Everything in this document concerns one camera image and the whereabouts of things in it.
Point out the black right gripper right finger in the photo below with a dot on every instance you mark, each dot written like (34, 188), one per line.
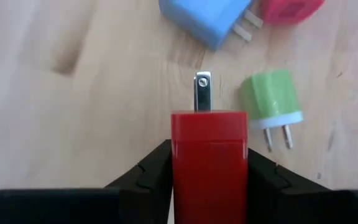
(306, 205)

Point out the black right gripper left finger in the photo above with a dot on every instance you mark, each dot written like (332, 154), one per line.
(73, 205)

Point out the red wall charger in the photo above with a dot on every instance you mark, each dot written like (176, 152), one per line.
(210, 155)

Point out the pink wall charger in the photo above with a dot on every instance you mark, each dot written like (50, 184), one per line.
(291, 11)

